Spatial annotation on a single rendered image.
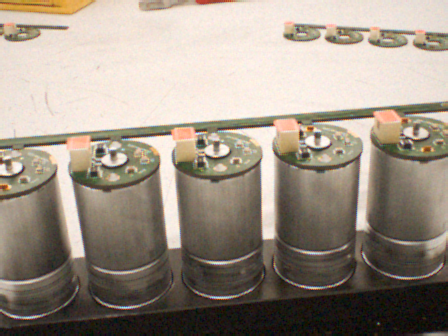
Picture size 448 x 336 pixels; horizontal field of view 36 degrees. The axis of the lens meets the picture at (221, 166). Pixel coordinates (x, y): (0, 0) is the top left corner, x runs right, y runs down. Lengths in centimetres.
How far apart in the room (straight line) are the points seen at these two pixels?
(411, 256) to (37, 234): 11
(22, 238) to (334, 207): 8
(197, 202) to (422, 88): 23
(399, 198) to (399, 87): 20
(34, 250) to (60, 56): 28
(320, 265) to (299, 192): 2
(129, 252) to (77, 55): 28
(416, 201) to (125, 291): 8
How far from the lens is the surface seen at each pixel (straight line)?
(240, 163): 18
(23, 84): 42
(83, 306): 21
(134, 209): 18
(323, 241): 20
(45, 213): 19
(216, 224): 19
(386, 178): 20
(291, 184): 19
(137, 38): 48
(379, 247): 21
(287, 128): 19
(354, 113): 21
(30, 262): 20
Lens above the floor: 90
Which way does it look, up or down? 30 degrees down
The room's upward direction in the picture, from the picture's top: 3 degrees counter-clockwise
